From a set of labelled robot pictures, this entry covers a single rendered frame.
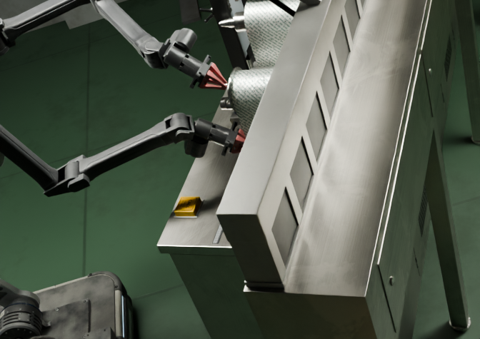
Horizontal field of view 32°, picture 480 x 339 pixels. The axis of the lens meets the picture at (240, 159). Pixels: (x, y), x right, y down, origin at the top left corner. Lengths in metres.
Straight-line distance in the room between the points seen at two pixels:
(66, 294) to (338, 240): 2.11
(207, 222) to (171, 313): 1.10
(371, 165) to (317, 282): 0.33
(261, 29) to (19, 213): 2.36
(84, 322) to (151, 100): 1.83
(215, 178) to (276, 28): 0.56
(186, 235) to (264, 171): 1.09
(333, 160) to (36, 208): 2.87
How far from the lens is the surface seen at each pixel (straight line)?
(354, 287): 1.64
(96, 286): 3.63
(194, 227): 2.67
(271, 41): 2.61
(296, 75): 1.82
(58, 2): 2.91
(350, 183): 1.84
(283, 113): 1.72
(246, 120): 2.52
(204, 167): 2.87
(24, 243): 4.42
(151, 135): 2.58
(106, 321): 3.48
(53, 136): 5.03
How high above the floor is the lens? 2.69
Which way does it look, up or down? 39 degrees down
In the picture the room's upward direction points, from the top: 20 degrees counter-clockwise
